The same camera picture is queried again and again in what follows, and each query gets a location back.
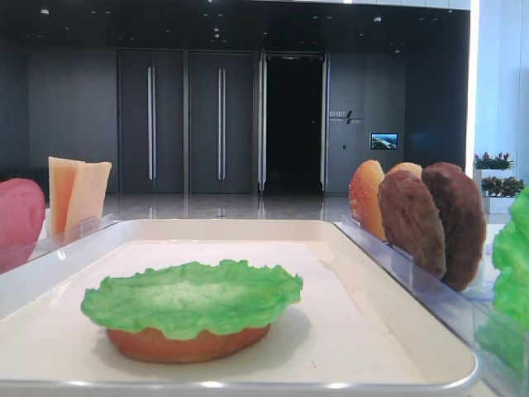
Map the green lettuce leaf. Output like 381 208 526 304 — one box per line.
476 189 528 376
81 259 303 341

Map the front brown meat patty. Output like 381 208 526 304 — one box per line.
378 170 446 280

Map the brown meat patty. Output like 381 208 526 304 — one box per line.
378 170 446 280
422 162 486 291

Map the pale yellow cheese slice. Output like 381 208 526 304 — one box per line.
65 161 112 230

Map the bread slice on tray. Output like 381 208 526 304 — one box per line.
106 325 270 364

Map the rear brown meat patty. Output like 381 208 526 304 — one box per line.
422 162 486 291

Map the orange cheese slice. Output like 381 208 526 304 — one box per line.
48 156 84 236

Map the outer red tomato slice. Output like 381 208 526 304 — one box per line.
1 178 45 250

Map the front bun slice right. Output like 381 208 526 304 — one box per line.
350 160 386 242

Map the bun slice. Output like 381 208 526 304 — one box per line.
350 160 386 242
388 162 422 179

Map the open glass door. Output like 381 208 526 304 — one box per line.
257 51 329 196

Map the grey double door middle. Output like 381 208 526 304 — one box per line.
190 53 254 194

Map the grey double door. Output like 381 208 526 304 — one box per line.
118 50 183 194
190 53 254 194

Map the rear bun slice right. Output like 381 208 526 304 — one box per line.
388 162 422 179

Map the grey double door left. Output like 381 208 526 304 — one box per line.
118 50 183 194

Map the white rectangular tray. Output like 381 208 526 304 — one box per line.
1 219 481 396

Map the left clear acrylic rack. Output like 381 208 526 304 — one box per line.
0 216 121 276

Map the clear acrylic rack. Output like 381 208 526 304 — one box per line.
336 216 528 396
0 216 121 276

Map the flower planter box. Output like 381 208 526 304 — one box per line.
474 152 525 214

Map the right clear acrylic rack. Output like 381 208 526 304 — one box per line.
336 216 528 396

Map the wall logo sign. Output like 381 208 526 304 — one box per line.
329 110 363 125

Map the small wall screen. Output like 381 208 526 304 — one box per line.
369 133 398 151

